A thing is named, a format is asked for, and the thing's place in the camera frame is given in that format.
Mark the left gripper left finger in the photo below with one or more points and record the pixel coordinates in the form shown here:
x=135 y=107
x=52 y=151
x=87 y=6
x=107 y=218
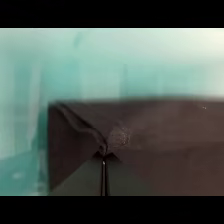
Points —
x=85 y=180

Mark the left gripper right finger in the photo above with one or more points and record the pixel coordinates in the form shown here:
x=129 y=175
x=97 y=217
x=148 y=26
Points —
x=130 y=180

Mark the dark brown garment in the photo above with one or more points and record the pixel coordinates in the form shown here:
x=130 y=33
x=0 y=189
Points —
x=160 y=126

